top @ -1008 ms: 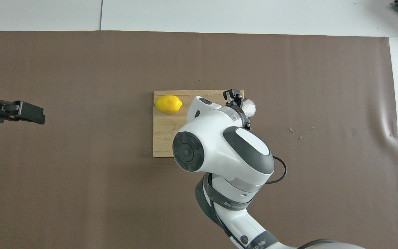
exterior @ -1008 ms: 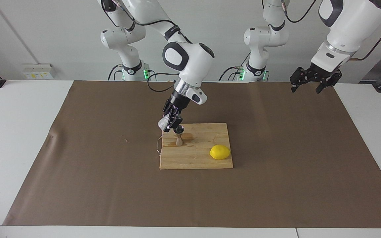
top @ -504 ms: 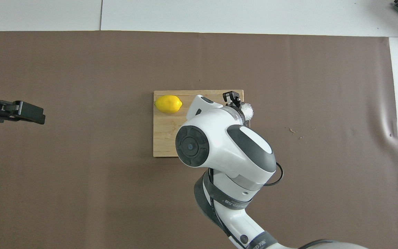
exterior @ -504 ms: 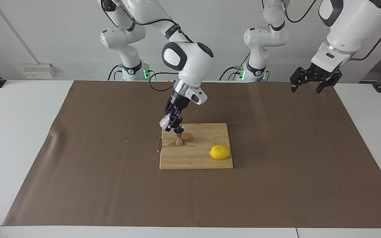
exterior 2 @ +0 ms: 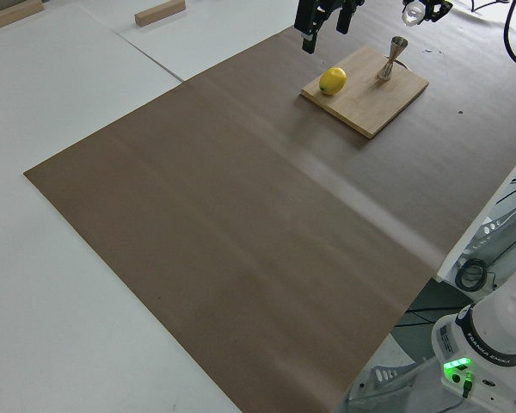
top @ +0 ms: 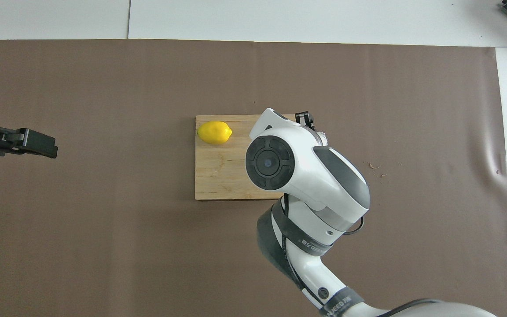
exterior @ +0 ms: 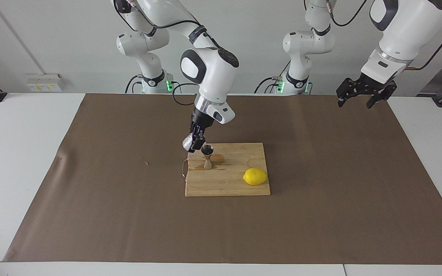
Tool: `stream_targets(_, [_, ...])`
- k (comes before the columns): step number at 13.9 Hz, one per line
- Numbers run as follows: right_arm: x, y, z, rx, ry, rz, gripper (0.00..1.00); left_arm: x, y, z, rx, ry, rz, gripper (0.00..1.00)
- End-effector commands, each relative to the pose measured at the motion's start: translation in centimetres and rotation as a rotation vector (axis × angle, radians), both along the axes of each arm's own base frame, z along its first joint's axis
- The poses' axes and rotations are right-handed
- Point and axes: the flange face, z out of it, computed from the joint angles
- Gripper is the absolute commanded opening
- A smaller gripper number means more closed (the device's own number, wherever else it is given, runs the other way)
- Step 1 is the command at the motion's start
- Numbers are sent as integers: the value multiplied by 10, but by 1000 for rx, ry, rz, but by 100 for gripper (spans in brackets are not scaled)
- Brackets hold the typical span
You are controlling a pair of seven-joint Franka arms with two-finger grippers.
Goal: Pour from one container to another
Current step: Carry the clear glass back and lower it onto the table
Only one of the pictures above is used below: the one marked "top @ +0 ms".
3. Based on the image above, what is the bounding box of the yellow lemon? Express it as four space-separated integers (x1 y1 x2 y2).
197 121 233 145

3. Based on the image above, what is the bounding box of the wooden cutting board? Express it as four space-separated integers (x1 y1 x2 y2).
195 114 300 201

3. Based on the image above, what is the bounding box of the brown paper table mat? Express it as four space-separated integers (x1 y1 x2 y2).
0 39 507 317

